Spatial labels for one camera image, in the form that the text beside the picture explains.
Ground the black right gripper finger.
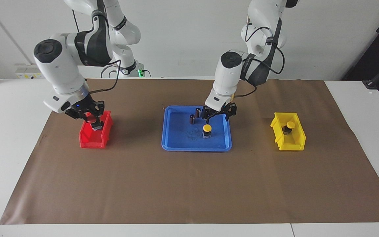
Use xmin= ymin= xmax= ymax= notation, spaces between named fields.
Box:
xmin=91 ymin=101 xmax=105 ymax=131
xmin=65 ymin=110 xmax=89 ymax=121

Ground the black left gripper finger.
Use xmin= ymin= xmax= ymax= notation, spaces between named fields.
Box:
xmin=222 ymin=103 xmax=238 ymax=121
xmin=202 ymin=106 xmax=221 ymax=125

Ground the red plastic bin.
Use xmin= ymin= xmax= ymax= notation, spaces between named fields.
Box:
xmin=79 ymin=110 xmax=114 ymax=149

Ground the blue plastic tray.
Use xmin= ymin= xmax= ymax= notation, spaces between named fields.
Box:
xmin=162 ymin=105 xmax=233 ymax=152

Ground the white power strip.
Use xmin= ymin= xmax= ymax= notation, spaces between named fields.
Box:
xmin=15 ymin=65 xmax=50 ymax=79

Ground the yellow plastic bin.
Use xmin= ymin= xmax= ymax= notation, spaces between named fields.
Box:
xmin=270 ymin=112 xmax=307 ymax=151

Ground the brown paper table mat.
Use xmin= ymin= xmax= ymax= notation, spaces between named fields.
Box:
xmin=0 ymin=78 xmax=379 ymax=225

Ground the dark cabinet panel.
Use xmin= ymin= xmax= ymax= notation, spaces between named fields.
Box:
xmin=342 ymin=0 xmax=379 ymax=97

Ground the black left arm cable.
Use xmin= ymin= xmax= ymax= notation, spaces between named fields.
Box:
xmin=233 ymin=18 xmax=286 ymax=98

